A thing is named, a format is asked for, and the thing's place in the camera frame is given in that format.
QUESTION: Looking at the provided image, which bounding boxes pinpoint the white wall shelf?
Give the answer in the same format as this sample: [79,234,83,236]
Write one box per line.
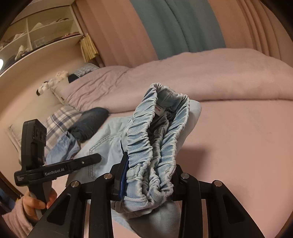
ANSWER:
[1,1,84,77]

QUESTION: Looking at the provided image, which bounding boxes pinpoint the blue-grey curtain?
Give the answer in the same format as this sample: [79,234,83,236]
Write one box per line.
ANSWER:
[131,0,226,60]

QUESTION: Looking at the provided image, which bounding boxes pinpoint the light blue denim pants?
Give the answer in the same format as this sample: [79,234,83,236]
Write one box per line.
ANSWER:
[68,83,201,237]

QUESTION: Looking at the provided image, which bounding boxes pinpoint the yellow tassel bundle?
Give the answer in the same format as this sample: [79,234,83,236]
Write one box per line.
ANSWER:
[79,34,99,62]

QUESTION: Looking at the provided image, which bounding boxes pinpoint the white plush toy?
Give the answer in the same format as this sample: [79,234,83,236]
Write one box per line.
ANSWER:
[36,71,68,96]

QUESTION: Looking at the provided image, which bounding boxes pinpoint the pink curtain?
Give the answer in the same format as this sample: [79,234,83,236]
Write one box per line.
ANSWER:
[73,1,292,67]

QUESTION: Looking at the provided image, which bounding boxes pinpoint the plaid pillow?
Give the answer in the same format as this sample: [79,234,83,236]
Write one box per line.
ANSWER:
[6,105,81,155]

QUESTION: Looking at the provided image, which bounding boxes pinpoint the blue folded garment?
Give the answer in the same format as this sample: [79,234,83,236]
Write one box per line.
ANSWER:
[46,131,80,165]

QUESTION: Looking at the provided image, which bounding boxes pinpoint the person's left hand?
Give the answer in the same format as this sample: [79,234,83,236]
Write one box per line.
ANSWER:
[22,188,57,223]

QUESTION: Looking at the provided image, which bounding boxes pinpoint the rolled dark navy garment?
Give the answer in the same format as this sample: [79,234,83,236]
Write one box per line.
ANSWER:
[68,107,109,143]

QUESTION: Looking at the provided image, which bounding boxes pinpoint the pink duvet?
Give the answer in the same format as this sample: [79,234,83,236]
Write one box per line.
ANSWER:
[54,49,292,113]

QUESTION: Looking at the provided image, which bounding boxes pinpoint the pink sleeve forearm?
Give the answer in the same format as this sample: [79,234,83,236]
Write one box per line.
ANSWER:
[1,197,33,237]

